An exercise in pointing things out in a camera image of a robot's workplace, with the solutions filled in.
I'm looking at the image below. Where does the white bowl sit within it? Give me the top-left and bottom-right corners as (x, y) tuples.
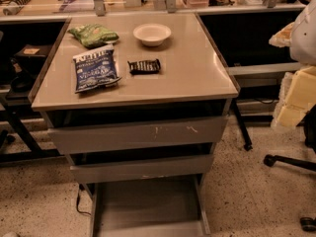
(133, 24), (171, 47)

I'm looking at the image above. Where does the grey bottom drawer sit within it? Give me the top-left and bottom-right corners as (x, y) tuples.
(90, 175), (210, 237)

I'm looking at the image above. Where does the grey drawer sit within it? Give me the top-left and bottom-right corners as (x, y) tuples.
(90, 175), (210, 237)
(48, 116), (227, 154)
(70, 155), (213, 184)

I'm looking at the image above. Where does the black cable on floor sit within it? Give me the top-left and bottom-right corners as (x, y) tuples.
(75, 183), (92, 217)

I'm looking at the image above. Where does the grey drawer cabinet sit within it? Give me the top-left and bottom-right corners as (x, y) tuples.
(28, 12), (241, 237)

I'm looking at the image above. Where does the black office chair base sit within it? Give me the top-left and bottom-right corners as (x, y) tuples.
(264, 106), (316, 232)

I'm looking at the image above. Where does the grey middle drawer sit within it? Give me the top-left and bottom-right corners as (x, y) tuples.
(70, 155), (213, 184)

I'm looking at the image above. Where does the black box on shelf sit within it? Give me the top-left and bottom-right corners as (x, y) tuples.
(14, 44), (52, 73)

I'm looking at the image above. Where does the black table leg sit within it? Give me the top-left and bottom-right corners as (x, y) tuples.
(231, 100), (253, 151)

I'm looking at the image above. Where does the black striped snack bar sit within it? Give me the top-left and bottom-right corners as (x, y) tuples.
(128, 59), (161, 75)

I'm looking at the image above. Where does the blue Kettle chip bag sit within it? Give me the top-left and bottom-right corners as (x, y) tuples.
(72, 44), (120, 93)

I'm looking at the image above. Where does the grey top drawer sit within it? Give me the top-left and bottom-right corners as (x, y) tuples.
(48, 116), (227, 154)

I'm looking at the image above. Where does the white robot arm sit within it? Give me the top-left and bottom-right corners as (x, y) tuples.
(269, 0), (316, 129)

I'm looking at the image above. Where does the green chip bag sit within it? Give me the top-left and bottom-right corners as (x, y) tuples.
(68, 24), (119, 48)

